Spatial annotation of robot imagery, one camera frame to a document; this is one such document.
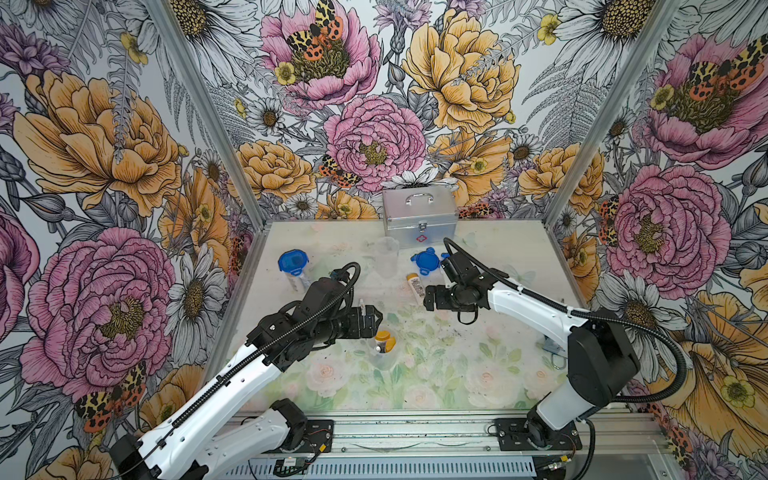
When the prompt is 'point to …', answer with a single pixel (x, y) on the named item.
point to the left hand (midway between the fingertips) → (361, 327)
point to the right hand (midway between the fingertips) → (439, 309)
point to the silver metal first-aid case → (420, 217)
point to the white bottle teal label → (381, 338)
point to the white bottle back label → (416, 290)
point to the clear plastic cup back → (387, 251)
